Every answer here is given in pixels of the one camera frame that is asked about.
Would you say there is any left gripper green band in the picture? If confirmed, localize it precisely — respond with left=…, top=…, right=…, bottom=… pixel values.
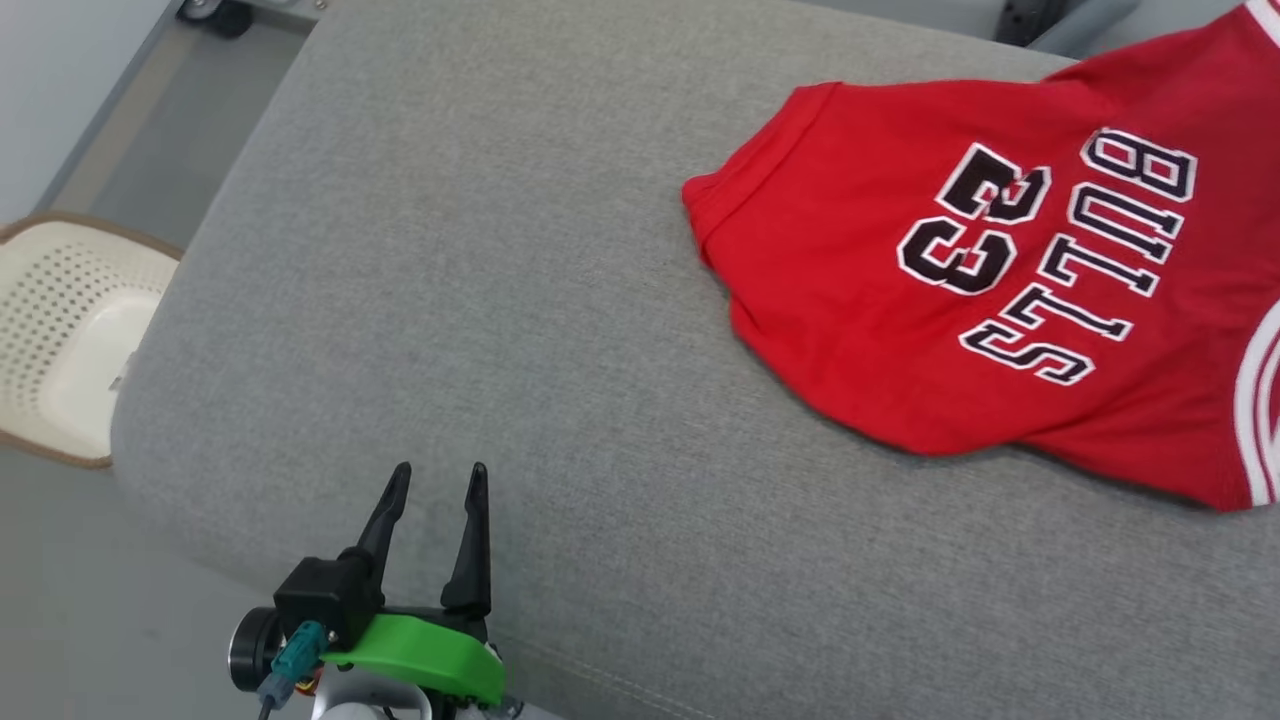
left=319, top=461, right=507, bottom=707

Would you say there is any red Bulls 23 jersey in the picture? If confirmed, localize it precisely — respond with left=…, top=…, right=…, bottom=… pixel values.
left=682, top=0, right=1280, bottom=513

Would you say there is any grey fabric sofa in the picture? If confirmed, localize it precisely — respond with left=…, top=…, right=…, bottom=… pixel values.
left=110, top=0, right=1280, bottom=720

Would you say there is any beige perforated laundry basket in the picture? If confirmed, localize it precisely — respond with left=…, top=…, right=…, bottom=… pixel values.
left=0, top=211, right=184, bottom=470

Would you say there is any black caster wheel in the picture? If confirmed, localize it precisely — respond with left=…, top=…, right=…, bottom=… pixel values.
left=178, top=0, right=254, bottom=40

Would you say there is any teal connector left camera cable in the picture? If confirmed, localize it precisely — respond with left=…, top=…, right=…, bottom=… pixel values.
left=255, top=620, right=329, bottom=720

